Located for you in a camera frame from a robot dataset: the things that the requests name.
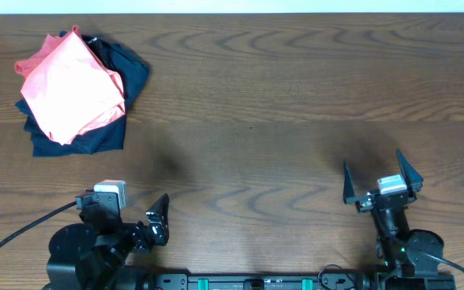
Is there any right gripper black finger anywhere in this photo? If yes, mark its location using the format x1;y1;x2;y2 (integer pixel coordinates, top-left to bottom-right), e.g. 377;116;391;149
396;149;424;193
342;161;356;205

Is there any pink t-shirt with gold print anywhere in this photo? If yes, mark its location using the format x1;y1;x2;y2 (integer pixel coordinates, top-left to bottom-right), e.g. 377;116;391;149
14;26;126;145

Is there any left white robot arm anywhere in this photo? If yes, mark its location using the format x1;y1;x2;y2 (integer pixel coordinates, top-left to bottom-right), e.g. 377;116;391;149
45;192;169;290

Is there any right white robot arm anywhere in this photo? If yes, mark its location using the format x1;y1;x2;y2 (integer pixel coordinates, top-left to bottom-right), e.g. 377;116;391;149
343;151;456;289

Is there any navy blue folded shirt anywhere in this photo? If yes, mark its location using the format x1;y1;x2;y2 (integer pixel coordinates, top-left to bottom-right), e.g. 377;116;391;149
15;35;149;157

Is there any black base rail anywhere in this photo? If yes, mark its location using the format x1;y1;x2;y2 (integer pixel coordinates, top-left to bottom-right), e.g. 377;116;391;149
154;269;372;290

